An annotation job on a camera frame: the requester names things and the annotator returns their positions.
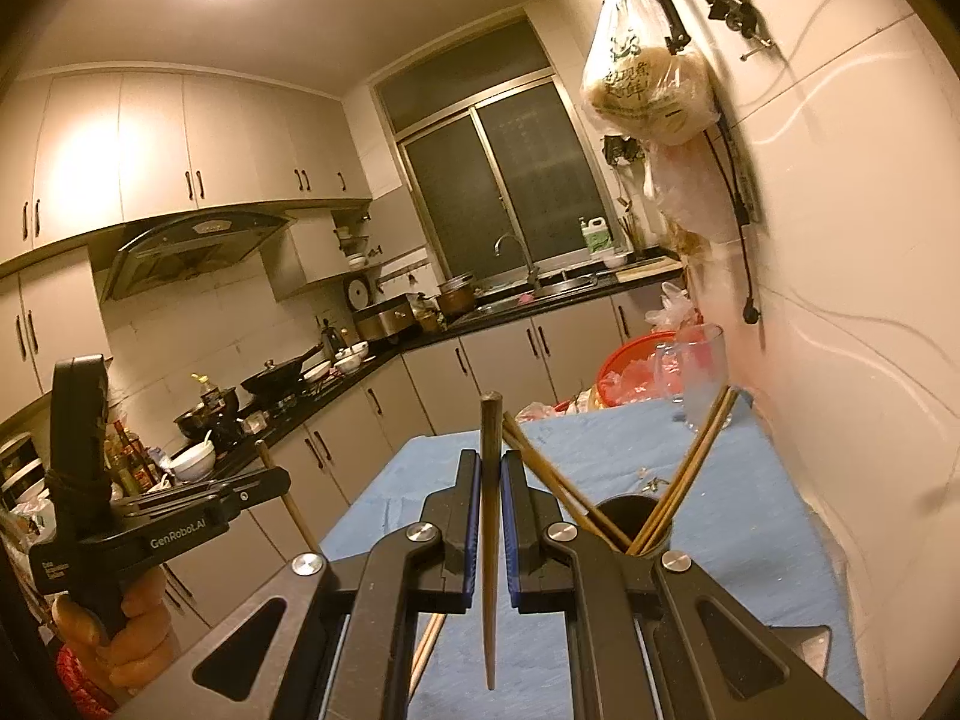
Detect range hood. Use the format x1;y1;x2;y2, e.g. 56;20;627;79
97;211;298;305

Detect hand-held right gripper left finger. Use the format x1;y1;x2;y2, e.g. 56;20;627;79
97;450;482;720

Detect kitchen window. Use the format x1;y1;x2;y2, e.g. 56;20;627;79
373;13;625;283

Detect person's left hand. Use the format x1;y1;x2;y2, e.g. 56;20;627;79
56;561;179;692

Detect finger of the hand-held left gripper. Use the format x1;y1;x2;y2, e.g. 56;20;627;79
111;465;293;520

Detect black hanging power cable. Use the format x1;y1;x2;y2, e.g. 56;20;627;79
701;118;767;329

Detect white plastic bag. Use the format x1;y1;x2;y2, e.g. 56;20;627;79
645;281;703;332

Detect beige upper cabinets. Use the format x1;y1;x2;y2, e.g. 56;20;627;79
0;67;376;278

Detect silver countertop appliance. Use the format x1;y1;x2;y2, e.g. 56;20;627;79
352;298;422;343

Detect beige lower cabinets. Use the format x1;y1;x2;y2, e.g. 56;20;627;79
156;291;677;632

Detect blue table cloth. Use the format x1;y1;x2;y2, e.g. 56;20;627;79
319;390;863;720

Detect black stove pot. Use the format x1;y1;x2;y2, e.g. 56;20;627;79
174;386;242;440

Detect cluster of condiment bottles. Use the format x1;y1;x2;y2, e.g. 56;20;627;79
105;420;163;497

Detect wooden chopstick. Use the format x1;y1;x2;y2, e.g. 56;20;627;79
253;440;325;556
646;390;743;553
409;611;449;692
480;391;504;693
501;410;635;552
501;427;619;553
632;387;736;553

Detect clear glass mug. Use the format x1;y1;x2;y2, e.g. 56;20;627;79
654;322;728;433

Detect red plastic basin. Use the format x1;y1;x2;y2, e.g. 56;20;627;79
595;330;688;410

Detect chrome faucet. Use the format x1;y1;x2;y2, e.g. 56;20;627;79
493;232;542;294

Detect wall shelf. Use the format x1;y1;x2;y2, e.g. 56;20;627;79
330;210;377;272

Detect hanging bag of bread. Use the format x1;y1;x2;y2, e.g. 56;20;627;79
580;0;725;148

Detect black utensil cup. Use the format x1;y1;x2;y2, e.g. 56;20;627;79
596;493;677;563

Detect beige cabinets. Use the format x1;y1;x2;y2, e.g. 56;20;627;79
156;291;677;632
0;67;376;278

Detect green label bottle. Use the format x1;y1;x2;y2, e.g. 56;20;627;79
578;215;615;257

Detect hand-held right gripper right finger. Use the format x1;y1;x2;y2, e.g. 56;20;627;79
501;450;871;720

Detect steel sink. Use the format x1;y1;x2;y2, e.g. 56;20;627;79
472;281;602;313

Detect hanging clear plastic bag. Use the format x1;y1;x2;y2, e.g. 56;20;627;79
643;136;744;245

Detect white bowl with spoon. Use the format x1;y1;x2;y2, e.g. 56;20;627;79
170;440;219;483

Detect black kitchen countertop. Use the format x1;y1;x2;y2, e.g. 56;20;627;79
0;255;687;515

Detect black wok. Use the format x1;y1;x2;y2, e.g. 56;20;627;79
240;345;324;395

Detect wooden cutting board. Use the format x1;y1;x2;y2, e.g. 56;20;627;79
619;256;686;283

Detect brown cooking pot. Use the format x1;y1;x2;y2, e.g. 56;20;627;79
436;274;479;317

